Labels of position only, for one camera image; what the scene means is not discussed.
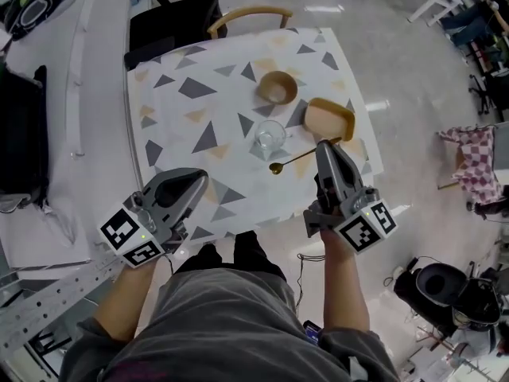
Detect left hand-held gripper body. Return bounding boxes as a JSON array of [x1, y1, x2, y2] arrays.
[[98, 168, 206, 270]]

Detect triangle patterned tablecloth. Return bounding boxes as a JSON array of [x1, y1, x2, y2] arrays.
[[126, 27, 385, 246]]

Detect black office chair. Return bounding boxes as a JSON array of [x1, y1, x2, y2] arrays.
[[123, 0, 230, 71]]

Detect clear plastic bag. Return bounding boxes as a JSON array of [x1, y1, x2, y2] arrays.
[[39, 201, 80, 248]]

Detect person's left forearm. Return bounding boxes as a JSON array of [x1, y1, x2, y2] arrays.
[[93, 252, 168, 341]]

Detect small golden spoon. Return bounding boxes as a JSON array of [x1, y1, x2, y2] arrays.
[[269, 136, 343, 176]]

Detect person's black trousers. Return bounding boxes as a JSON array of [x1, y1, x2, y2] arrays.
[[174, 231, 287, 282]]

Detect black mesh backpack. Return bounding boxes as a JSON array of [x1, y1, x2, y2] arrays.
[[3, 0, 76, 41]]

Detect black large case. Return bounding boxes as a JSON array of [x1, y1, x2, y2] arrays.
[[0, 64, 51, 210]]

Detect person's right forearm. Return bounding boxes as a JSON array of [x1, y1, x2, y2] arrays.
[[321, 228, 369, 332]]

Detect round wooden bowl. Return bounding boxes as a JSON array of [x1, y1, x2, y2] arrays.
[[255, 70, 298, 105]]

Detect white shelving unit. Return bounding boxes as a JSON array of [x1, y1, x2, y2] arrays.
[[0, 0, 144, 272]]

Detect black round case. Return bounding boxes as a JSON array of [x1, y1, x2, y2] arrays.
[[393, 263, 502, 329]]

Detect person's grey shirt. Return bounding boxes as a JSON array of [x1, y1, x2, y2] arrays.
[[59, 268, 398, 382]]

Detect checkered pink cloth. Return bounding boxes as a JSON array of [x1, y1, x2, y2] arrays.
[[437, 125, 504, 206]]

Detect clear drinking glass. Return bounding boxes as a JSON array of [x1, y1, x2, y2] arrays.
[[254, 119, 293, 153]]

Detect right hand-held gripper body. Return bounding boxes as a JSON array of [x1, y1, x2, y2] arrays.
[[302, 147, 398, 256]]

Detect rectangular wooden bowl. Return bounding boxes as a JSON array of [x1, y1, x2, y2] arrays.
[[304, 97, 356, 142]]

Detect grey perforated metal rail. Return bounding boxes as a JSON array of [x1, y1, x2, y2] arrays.
[[0, 248, 124, 353]]

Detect white side table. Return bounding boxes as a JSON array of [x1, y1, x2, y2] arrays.
[[407, 0, 464, 27]]

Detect blue device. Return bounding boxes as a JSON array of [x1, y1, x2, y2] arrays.
[[302, 320, 322, 348]]

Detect wooden chair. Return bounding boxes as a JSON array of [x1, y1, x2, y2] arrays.
[[206, 6, 293, 40]]

